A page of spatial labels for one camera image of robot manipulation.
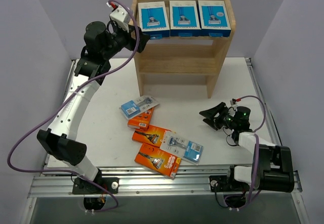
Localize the blue Harry's razor box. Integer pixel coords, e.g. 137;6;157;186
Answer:
169;0;201;37
198;0;231;37
138;2;170;40

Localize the clear blister razor pack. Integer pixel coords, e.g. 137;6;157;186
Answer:
120;96;159;120
160;131;204;165

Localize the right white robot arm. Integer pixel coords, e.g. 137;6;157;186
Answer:
199;102;295;193

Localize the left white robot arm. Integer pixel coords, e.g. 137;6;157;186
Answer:
37;21;150;194

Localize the orange Gillette Fusion box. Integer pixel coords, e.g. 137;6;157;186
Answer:
132;125;171;148
135;143;181;179

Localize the orange Gillette Styler box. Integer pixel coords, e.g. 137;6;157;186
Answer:
128;108;154;130

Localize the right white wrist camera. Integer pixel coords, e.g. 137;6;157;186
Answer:
229;98;241;109

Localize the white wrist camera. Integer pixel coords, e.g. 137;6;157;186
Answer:
106;3;131;32
229;98;241;109

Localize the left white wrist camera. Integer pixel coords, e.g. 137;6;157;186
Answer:
106;3;131;32

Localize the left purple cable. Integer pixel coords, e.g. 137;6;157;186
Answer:
7;0;142;212

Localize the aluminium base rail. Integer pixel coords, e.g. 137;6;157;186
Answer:
27;57;303;198

